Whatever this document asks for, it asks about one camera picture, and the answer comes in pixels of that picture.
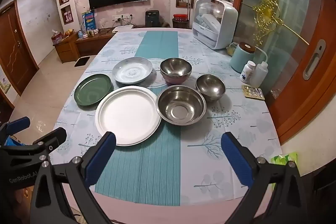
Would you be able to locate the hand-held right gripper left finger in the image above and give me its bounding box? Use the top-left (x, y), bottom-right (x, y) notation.
top-left (30, 132), bottom-right (116, 224)

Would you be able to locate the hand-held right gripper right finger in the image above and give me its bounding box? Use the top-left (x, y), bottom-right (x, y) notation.
top-left (221, 132), bottom-right (309, 224)

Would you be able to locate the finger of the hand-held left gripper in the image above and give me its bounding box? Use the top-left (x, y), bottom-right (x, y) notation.
top-left (0, 116), bottom-right (30, 144)
top-left (30, 127), bottom-right (67, 159)

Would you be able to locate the white plate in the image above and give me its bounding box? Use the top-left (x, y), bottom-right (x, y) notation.
top-left (95, 86), bottom-right (162, 146)

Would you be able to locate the green plate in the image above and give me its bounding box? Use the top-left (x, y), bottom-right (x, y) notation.
top-left (74, 73), bottom-right (114, 106)

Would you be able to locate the large steel bowl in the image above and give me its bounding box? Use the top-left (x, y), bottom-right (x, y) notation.
top-left (156, 85), bottom-right (207, 125)

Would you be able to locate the small steel bowl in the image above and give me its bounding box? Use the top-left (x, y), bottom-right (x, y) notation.
top-left (196, 74), bottom-right (226, 102)

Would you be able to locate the grey patterned plate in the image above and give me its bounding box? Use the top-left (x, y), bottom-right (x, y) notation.
top-left (112, 57), bottom-right (153, 84)

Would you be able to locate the pink steel bowl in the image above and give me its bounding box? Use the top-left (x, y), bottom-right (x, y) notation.
top-left (160, 58), bottom-right (192, 85)

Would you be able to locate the printed teal tablecloth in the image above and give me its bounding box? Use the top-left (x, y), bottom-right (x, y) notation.
top-left (49, 28), bottom-right (282, 206)

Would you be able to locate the green tissue pack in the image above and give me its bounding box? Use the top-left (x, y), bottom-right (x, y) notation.
top-left (271, 152), bottom-right (298, 165)

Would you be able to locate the blister pack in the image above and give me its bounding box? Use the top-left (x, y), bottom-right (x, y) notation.
top-left (242, 85), bottom-right (265, 101)

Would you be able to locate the wooden entrance door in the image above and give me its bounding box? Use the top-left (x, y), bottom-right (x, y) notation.
top-left (0, 0), bottom-right (40, 96)

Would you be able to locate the black floor mat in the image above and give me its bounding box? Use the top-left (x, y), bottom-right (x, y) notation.
top-left (74, 57), bottom-right (90, 67)

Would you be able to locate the wooden glass sliding door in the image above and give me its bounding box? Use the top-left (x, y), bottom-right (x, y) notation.
top-left (234, 0), bottom-right (336, 146)

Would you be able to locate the white pill bottle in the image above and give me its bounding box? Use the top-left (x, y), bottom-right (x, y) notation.
top-left (240, 61), bottom-right (256, 83)

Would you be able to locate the white squeeze bottle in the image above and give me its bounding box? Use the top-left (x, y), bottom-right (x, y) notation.
top-left (249, 47), bottom-right (269, 88)

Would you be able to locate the pink tissue box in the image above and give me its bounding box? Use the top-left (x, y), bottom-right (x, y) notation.
top-left (52, 31), bottom-right (63, 46)

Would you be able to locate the wooden television cabinet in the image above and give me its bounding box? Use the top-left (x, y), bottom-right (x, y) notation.
top-left (54, 27), bottom-right (116, 64)

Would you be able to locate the teal canister brown lid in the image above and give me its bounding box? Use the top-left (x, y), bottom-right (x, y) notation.
top-left (230, 42), bottom-right (256, 73)

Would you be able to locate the glass jar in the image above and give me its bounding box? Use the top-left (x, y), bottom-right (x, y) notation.
top-left (227, 42), bottom-right (238, 56)

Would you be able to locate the blue printed box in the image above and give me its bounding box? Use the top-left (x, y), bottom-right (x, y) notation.
top-left (82, 11), bottom-right (95, 30)

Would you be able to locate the white flat box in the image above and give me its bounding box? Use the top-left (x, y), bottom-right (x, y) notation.
top-left (112, 25), bottom-right (134, 33)

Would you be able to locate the white dish sterilizer cabinet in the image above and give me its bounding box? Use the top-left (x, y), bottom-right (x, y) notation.
top-left (192, 0), bottom-right (238, 50)

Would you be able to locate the black air fryer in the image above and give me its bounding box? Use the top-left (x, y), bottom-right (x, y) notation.
top-left (145, 10), bottom-right (161, 28)

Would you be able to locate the gold door ornament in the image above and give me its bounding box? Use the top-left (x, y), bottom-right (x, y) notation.
top-left (252, 0), bottom-right (310, 46)

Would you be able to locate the red basket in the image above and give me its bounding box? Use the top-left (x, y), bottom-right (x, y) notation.
top-left (172, 13), bottom-right (191, 29)

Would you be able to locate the silver door handle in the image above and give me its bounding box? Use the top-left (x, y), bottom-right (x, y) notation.
top-left (303, 39), bottom-right (326, 81)

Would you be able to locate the wall power outlet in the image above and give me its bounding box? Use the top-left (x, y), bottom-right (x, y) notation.
top-left (113, 13), bottom-right (132, 21)

